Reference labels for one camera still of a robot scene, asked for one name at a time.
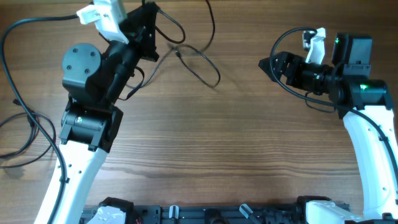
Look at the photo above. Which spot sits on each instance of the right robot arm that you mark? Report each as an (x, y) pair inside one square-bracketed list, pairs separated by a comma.
[(365, 107)]

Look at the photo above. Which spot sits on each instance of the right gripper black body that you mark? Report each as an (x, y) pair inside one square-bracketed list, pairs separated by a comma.
[(296, 76)]

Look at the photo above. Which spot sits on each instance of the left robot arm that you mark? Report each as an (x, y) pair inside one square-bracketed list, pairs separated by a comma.
[(91, 120)]

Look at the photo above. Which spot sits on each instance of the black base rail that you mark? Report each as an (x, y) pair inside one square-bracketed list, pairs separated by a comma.
[(269, 213)]

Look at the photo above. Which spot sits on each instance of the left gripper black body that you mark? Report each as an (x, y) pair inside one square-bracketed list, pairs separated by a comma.
[(137, 37)]

